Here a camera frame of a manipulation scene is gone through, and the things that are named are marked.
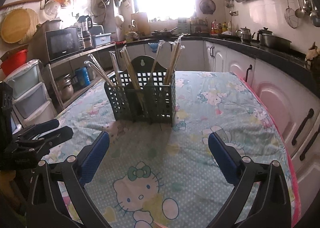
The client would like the black frying pan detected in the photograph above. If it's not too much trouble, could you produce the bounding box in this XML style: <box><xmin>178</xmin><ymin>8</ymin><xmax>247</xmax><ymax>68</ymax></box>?
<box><xmin>151</xmin><ymin>27</ymin><xmax>178</xmax><ymax>38</ymax></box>

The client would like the blue canister on shelf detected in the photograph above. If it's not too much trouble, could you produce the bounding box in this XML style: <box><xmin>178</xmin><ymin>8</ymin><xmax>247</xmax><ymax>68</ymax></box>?
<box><xmin>75</xmin><ymin>67</ymin><xmax>91</xmax><ymax>88</ymax></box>

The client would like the steel pot on counter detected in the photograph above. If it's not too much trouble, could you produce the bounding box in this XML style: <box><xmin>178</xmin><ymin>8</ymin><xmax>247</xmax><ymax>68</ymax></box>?
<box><xmin>257</xmin><ymin>27</ymin><xmax>291</xmax><ymax>51</ymax></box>

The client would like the blue hanging cabinet bin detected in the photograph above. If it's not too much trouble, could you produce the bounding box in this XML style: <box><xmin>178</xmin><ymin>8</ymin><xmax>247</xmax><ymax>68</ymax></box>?
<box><xmin>148</xmin><ymin>42</ymin><xmax>158</xmax><ymax>53</ymax></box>

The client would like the hanging ladle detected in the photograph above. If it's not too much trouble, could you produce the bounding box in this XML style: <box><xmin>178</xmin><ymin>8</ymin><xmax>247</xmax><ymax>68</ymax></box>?
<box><xmin>295</xmin><ymin>0</ymin><xmax>305</xmax><ymax>19</ymax></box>

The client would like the blue plastic box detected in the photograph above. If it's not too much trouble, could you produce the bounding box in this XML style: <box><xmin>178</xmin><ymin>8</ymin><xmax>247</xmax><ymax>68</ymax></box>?
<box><xmin>92</xmin><ymin>33</ymin><xmax>111</xmax><ymax>47</ymax></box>

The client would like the floral Hello Kitty tablecloth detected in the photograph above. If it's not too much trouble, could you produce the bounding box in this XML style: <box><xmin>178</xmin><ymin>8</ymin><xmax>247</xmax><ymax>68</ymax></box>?
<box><xmin>44</xmin><ymin>71</ymin><xmax>301</xmax><ymax>227</ymax></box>

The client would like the round bamboo tray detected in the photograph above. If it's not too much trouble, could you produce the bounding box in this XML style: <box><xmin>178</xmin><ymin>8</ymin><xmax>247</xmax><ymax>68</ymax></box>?
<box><xmin>1</xmin><ymin>8</ymin><xmax>39</xmax><ymax>44</ymax></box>

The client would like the steel pot on shelf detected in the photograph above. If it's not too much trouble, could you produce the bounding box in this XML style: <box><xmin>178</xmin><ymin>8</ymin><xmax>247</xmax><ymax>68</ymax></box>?
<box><xmin>55</xmin><ymin>74</ymin><xmax>74</xmax><ymax>102</ymax></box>

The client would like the dark green utensil basket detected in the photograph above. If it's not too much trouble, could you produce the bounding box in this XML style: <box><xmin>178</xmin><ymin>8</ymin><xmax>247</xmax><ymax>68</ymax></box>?
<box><xmin>104</xmin><ymin>56</ymin><xmax>176</xmax><ymax>124</ymax></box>

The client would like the wooden shelf unit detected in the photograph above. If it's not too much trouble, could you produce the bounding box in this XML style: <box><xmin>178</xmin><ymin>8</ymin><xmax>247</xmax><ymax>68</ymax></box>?
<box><xmin>43</xmin><ymin>43</ymin><xmax>117</xmax><ymax>112</ymax></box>

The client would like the black microwave oven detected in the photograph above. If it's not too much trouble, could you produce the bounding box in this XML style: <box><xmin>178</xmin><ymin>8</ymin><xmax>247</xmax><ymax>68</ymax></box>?
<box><xmin>45</xmin><ymin>27</ymin><xmax>85</xmax><ymax>61</ymax></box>

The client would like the plastic drawer unit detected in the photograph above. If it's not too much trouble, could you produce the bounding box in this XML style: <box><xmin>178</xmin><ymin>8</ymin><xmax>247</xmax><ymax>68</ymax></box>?
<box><xmin>4</xmin><ymin>59</ymin><xmax>57</xmax><ymax>127</ymax></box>

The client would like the blender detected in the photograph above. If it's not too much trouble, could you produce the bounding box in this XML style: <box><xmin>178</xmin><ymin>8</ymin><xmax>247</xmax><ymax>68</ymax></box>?
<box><xmin>78</xmin><ymin>15</ymin><xmax>93</xmax><ymax>49</ymax></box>

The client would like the hanging strainer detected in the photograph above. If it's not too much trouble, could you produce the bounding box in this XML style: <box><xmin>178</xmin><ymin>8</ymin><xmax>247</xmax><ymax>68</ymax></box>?
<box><xmin>284</xmin><ymin>0</ymin><xmax>299</xmax><ymax>29</ymax></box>

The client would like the red plastic basin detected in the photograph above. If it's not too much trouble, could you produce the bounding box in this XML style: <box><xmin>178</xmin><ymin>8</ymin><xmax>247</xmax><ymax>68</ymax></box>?
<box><xmin>1</xmin><ymin>49</ymin><xmax>28</xmax><ymax>77</ymax></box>

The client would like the steel kettle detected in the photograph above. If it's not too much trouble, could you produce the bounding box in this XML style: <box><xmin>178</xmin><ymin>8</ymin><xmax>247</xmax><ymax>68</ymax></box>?
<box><xmin>235</xmin><ymin>27</ymin><xmax>255</xmax><ymax>43</ymax></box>

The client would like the wooden rolling pin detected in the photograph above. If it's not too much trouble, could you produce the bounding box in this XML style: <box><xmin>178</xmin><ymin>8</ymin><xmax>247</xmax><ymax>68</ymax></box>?
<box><xmin>0</xmin><ymin>0</ymin><xmax>42</xmax><ymax>10</ymax></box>

